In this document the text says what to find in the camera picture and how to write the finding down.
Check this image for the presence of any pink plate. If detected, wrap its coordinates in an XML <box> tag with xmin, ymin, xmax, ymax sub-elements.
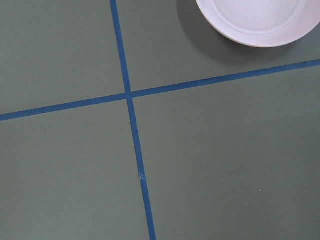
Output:
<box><xmin>196</xmin><ymin>0</ymin><xmax>320</xmax><ymax>48</ymax></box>

